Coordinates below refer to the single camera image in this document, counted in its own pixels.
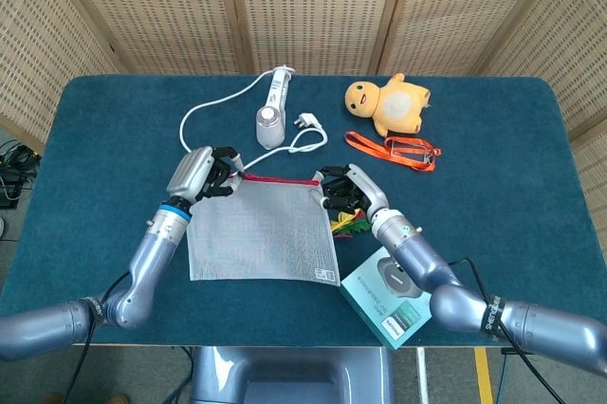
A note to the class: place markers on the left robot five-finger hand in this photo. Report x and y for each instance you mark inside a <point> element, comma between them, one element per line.
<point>189,174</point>

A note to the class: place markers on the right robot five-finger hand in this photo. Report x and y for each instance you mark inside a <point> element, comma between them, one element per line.
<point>367,188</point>

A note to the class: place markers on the mesh zipper pouch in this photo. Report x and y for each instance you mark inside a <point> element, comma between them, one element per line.
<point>261,233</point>

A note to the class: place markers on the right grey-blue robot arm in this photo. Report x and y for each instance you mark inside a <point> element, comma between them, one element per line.
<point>455,299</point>

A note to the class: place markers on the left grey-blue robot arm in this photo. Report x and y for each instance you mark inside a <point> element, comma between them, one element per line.
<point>142,276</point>

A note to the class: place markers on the colourful feather shuttlecock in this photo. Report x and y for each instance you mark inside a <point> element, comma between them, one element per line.
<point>351,226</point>

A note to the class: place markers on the yellow plush duck toy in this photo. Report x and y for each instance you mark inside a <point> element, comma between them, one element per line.
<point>396,107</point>

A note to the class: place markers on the white handheld steamer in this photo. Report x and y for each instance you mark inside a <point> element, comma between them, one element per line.
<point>271,126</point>

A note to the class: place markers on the teal speaker product box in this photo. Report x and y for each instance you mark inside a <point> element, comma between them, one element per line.
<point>374,299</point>

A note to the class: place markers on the blue felt table cover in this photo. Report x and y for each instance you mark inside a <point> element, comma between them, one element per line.
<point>498,195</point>

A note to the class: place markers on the woven rattan folding screen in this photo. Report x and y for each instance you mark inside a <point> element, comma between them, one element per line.
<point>308,5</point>

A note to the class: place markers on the white table leg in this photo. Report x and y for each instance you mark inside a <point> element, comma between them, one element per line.
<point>422,375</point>

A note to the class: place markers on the grey robot torso base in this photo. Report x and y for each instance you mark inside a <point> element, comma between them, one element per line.
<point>289,375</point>

